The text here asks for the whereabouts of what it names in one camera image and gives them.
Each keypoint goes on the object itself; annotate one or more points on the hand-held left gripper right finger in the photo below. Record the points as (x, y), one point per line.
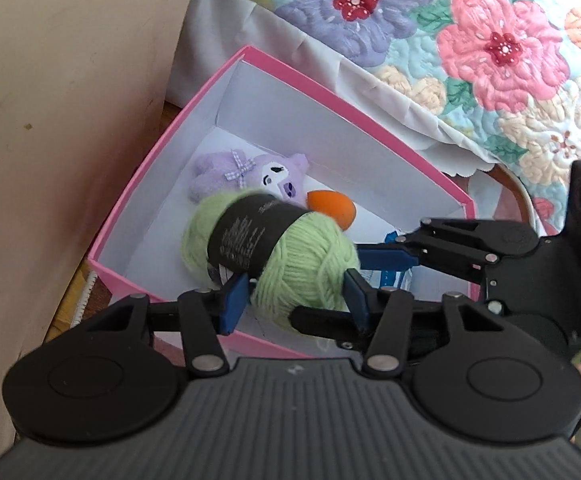
(355, 295)

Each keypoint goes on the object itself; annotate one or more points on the pink storage box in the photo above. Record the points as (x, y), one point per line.
(290, 125)

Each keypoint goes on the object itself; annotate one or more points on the green yarn ball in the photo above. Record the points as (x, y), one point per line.
(305, 260)

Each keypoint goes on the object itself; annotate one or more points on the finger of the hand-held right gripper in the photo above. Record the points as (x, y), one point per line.
(320, 322)
(385, 258)

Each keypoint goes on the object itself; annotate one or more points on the purple plush toy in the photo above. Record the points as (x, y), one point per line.
(210, 175)

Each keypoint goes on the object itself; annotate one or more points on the floral quilt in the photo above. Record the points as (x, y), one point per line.
(470, 35)

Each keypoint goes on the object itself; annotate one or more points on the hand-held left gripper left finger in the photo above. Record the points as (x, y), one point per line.
(233, 305)

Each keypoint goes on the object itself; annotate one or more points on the orange makeup sponge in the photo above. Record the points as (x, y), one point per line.
(335, 207)

